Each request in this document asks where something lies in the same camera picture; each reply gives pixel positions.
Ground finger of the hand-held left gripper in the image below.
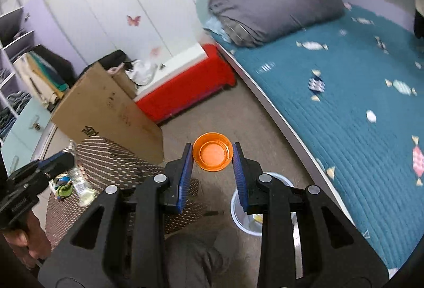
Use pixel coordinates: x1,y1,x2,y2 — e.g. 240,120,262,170
36,151,76,177

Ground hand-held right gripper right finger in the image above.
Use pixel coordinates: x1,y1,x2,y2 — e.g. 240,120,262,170
232,142,389,288

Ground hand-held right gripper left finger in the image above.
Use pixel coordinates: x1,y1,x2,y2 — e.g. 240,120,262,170
38,142,199,288

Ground orange plastic bowl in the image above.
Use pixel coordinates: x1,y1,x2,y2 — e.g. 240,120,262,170
193,132,233,173

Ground clear plastic bottle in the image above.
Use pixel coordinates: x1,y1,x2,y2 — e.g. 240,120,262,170
68,140,98,207

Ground white waste bin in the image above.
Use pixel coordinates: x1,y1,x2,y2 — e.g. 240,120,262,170
230,171,294,236

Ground person's left hand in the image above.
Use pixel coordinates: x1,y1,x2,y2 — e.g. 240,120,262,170
3,208,52,270

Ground white curved low cabinet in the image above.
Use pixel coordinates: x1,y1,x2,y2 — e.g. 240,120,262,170
36,124,72,160

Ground blue snack wrapper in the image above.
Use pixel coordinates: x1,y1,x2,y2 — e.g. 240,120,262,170
49,174,72,186

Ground green crumpled wrapper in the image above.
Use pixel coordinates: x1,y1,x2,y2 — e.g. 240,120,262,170
54,183,74,201

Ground teal drawer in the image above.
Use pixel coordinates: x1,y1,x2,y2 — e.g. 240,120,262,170
0,97,55,170

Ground folded grey jeans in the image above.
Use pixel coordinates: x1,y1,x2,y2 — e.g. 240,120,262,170
6,92,32,114

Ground large cardboard box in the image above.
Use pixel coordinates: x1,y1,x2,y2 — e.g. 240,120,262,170
51,62,165,165

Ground red bench with white top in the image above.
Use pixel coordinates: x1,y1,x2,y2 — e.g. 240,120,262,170
134,43,237,125

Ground cream hanging jacket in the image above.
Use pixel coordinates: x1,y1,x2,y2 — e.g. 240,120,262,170
13,57,64,103

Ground green hanging garment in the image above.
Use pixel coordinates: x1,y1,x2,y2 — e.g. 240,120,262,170
29,54,69,92

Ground person's grey trouser leg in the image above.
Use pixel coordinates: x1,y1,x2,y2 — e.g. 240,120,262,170
164,228,263,288

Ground black hanging coat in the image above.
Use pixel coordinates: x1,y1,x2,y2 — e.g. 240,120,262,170
32,44,77,87

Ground white plastic bag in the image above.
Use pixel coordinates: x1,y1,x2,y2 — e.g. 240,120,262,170
127,59,157,87

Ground teal quilted bed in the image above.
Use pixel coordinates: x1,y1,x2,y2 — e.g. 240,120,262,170
211,4,424,271

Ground black clothing pile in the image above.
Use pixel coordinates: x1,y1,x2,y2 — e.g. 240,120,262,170
95,49,134,72

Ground lilac cubby stair shelf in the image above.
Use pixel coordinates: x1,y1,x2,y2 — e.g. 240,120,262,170
0,0,38,143

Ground light blue pillow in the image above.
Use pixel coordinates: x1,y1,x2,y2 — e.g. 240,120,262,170
203,18,230,42

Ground grey quilt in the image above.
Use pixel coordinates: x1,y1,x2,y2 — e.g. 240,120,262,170
207,0,345,49

